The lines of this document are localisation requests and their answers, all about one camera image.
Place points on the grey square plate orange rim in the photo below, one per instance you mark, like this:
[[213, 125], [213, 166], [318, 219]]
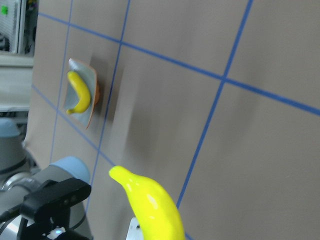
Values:
[[89, 75]]

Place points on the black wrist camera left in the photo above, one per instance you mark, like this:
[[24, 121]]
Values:
[[53, 199]]

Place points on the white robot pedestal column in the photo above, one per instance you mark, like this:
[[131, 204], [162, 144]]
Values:
[[134, 230]]

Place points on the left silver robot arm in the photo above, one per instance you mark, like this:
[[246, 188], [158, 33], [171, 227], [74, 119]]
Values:
[[20, 176]]

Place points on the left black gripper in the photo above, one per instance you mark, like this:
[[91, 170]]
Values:
[[48, 228]]

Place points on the yellow banana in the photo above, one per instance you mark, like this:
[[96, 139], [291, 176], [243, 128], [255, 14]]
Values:
[[153, 207], [82, 91]]

